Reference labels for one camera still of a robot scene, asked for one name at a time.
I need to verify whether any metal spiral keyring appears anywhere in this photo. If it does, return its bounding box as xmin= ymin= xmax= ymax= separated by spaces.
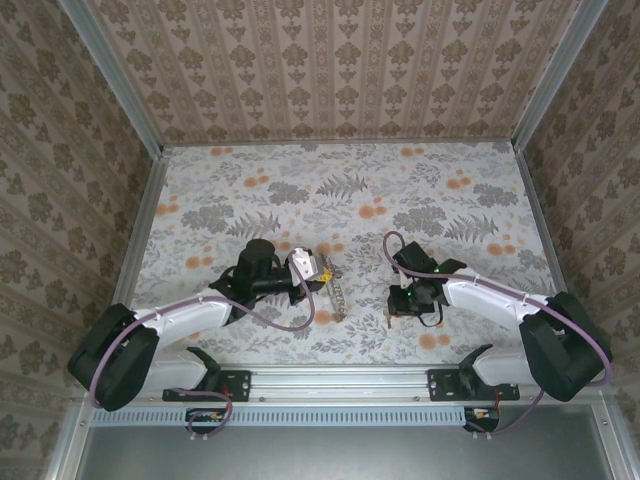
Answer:
xmin=319 ymin=253 xmax=347 ymax=322

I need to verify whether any floral patterned table sheet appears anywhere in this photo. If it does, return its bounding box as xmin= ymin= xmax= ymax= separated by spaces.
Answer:
xmin=134 ymin=142 xmax=584 ymax=366

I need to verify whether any grey metal panel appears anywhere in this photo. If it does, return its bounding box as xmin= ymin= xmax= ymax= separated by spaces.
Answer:
xmin=74 ymin=424 xmax=614 ymax=480

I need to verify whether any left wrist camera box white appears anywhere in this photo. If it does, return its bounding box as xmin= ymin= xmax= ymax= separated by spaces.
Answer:
xmin=285 ymin=247 xmax=321 ymax=281

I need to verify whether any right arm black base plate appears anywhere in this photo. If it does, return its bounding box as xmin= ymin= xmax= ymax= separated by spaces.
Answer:
xmin=428 ymin=368 xmax=521 ymax=403

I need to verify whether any aluminium mounting rail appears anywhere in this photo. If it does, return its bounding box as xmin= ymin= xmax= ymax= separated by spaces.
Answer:
xmin=74 ymin=363 xmax=614 ymax=405

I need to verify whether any aluminium table side rail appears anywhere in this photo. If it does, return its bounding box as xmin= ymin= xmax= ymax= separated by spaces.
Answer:
xmin=94 ymin=147 xmax=171 ymax=369
xmin=514 ymin=144 xmax=591 ymax=364

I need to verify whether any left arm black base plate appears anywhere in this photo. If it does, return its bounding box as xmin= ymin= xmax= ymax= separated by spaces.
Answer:
xmin=162 ymin=368 xmax=251 ymax=403

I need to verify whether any thin aluminium table end rail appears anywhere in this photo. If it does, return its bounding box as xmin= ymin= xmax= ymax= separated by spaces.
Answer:
xmin=162 ymin=139 xmax=516 ymax=149

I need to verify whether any grey slotted cable duct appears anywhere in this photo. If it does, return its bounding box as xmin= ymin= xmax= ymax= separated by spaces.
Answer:
xmin=92 ymin=405 xmax=469 ymax=427

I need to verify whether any aluminium frame bar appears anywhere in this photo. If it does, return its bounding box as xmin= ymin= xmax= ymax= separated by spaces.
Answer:
xmin=44 ymin=394 xmax=94 ymax=480
xmin=592 ymin=399 xmax=634 ymax=480

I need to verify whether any aluminium frame post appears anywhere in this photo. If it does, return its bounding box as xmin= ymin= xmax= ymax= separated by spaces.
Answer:
xmin=58 ymin=0 xmax=166 ymax=154
xmin=509 ymin=0 xmax=609 ymax=151

